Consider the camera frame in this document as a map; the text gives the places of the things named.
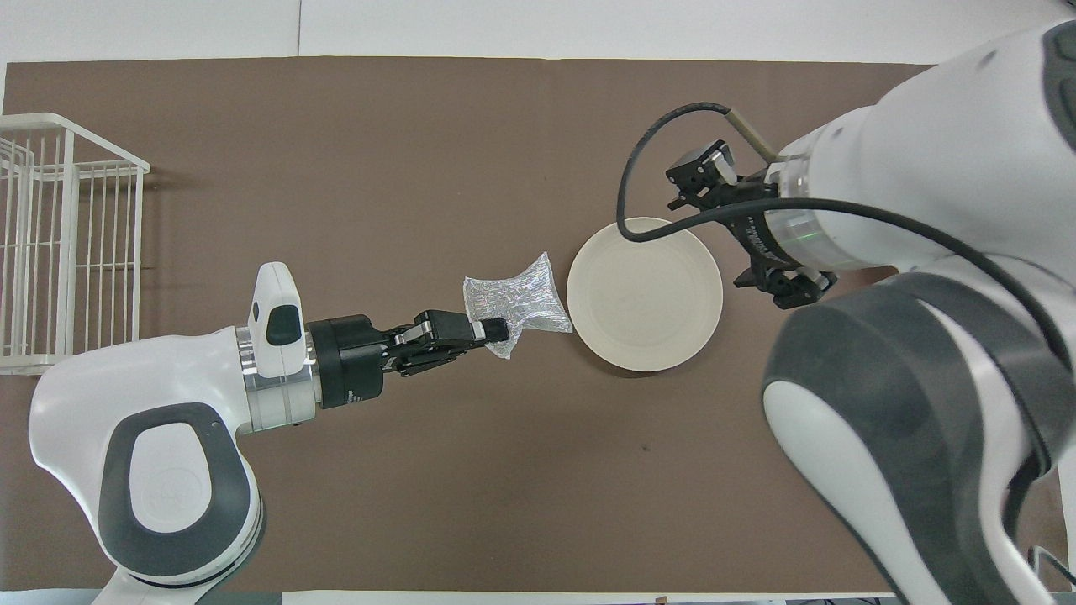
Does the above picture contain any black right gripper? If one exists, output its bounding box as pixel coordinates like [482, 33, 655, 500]
[666, 141, 839, 310]

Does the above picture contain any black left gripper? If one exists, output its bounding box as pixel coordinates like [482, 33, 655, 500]
[309, 311, 511, 411]

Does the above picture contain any cream round plate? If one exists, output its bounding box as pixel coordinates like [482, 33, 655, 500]
[566, 217, 724, 373]

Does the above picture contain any brown table mat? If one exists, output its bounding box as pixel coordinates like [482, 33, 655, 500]
[0, 57, 1076, 593]

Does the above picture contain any white wire dish rack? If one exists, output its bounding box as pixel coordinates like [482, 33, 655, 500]
[0, 113, 150, 376]

